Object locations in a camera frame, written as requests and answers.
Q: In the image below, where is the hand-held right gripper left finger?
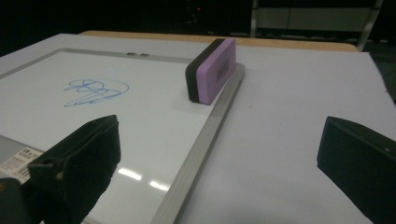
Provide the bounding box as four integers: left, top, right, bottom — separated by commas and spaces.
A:
27, 114, 122, 224

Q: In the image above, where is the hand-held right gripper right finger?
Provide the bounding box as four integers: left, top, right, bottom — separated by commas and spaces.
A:
317, 116, 396, 224

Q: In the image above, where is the silver framed whiteboard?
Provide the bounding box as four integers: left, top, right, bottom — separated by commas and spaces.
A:
0, 46, 247, 224

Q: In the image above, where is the purple and black whiteboard eraser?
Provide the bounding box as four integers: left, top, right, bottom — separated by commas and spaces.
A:
185, 37, 237, 105

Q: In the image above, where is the white printed label sticker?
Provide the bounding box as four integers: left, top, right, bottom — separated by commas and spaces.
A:
0, 147, 44, 185

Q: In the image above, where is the white table cover sheet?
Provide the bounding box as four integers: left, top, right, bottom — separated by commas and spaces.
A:
0, 33, 396, 224

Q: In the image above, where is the metal stand frame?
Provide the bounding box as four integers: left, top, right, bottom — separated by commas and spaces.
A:
250, 0, 384, 52

